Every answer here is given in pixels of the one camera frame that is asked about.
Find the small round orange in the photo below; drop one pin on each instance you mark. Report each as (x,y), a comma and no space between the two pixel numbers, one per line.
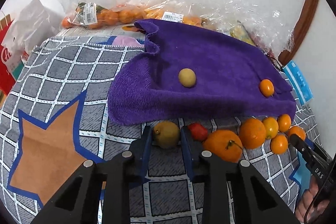
(279,144)

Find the green-yellow small fruit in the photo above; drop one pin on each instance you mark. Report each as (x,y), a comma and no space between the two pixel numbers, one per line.
(166,134)
(187,77)

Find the blue tissue pack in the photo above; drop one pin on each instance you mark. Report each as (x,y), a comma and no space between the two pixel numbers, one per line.
(298,82)

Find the oval orange kumquat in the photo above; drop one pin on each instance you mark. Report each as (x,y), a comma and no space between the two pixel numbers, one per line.
(284,123)

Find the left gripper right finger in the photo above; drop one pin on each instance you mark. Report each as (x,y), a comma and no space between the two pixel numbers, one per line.
(234,192)

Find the small red tomato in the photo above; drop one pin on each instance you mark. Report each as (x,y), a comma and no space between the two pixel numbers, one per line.
(198,132)

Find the white plastic bag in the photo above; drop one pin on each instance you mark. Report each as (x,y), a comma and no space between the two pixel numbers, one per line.
(34,25)

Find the purple towel covered tray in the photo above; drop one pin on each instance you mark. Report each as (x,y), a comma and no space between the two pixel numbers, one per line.
(228,73)

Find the yellow snack package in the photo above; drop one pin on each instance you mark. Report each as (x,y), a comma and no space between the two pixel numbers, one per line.
(239,32)

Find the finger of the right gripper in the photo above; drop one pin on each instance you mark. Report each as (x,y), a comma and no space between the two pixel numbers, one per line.
(298,141)

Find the round orange mandarin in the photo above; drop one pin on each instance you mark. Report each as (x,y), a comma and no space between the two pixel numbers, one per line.
(252,133)

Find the brown wooden door frame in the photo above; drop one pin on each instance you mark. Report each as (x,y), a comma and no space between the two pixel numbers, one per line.
(300,30)

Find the grey checkered tablecloth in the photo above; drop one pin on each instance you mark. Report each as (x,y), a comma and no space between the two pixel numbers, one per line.
(67,79)

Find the yellow-orange kumquat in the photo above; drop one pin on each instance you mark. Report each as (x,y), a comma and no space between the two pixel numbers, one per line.
(271,127)

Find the clear crumpled plastic bags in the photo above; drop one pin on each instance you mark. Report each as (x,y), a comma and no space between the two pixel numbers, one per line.
(266,27)

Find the large stemmed orange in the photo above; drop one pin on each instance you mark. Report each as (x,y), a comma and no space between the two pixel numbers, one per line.
(225,144)

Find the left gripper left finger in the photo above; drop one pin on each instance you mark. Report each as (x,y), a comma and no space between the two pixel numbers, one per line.
(99,192)

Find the right hand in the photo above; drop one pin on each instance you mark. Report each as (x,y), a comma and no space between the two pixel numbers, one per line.
(306,200)

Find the red paper shopping bag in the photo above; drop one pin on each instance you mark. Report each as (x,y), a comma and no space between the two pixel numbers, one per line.
(7,78)

